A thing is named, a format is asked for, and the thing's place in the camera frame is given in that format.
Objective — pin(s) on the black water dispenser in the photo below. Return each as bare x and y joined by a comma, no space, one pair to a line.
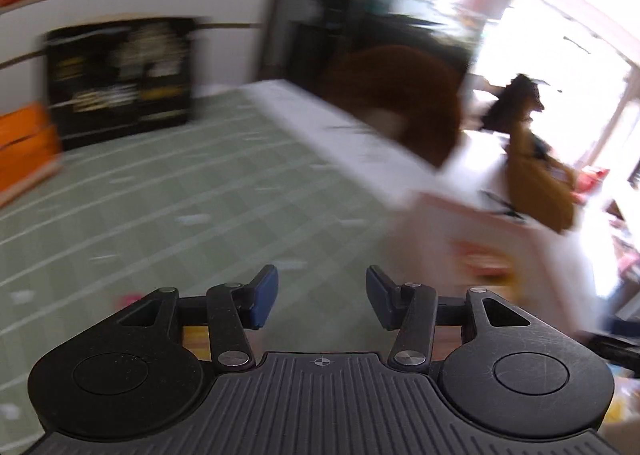
320,40

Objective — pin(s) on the orange tissue pack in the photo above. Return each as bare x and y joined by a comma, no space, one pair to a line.
25,150

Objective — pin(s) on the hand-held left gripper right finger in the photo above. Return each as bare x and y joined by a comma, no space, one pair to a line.
380,297

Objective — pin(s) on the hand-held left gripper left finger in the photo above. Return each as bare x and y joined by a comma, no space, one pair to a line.
262,297

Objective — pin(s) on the black plum snack bag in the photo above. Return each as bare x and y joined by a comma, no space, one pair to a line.
120,80

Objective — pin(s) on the green checkered tablecloth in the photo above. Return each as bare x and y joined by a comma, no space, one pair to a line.
175,195

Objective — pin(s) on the pink gift box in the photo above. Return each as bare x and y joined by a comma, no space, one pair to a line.
430,245

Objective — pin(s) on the brown plush toy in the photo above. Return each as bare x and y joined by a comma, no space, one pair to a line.
400,90

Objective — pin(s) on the wooden wall shelf unit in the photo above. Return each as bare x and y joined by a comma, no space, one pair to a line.
240,0

